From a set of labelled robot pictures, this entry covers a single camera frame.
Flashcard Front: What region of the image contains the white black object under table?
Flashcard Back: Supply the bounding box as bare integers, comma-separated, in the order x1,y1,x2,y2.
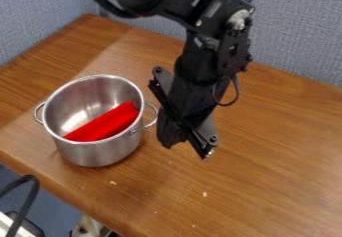
66,215,121,237

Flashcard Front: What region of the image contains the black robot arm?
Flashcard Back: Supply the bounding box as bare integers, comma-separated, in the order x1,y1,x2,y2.
94,0,256,159

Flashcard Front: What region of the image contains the red block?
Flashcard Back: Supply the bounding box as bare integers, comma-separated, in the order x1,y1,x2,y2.
64,101,139,142

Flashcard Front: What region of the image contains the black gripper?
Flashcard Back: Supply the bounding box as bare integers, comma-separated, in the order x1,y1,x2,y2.
149,55,239,160

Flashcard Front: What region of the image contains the stainless steel pot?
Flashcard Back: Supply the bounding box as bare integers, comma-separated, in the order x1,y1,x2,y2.
34,74,157,167

